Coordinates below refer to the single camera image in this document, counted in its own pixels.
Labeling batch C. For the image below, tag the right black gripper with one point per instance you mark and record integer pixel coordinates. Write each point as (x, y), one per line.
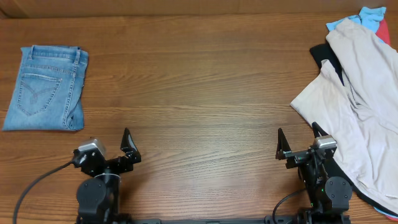
(298, 156)

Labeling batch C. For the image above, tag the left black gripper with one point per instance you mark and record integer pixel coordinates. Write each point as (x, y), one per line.
(125, 165)

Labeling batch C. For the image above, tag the light blue denim jeans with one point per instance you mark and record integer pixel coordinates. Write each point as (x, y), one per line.
(47, 94)

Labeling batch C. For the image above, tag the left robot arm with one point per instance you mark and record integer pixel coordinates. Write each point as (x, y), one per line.
(99, 196)

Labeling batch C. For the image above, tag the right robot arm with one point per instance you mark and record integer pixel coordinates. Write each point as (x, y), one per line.
(329, 196)

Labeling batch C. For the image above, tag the beige garment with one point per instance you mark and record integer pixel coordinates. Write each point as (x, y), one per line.
(359, 109)

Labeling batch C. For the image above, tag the black garment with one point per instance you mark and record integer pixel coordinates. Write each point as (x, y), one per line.
(324, 52)

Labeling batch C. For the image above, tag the cardboard backboard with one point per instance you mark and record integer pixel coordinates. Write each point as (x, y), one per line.
(101, 8)

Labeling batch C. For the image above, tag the red garment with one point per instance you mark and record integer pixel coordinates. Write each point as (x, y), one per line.
(383, 32)

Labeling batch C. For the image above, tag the light blue shirt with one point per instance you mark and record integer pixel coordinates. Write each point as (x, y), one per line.
(367, 17)

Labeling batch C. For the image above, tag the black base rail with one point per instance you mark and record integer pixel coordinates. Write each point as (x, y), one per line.
(211, 221)

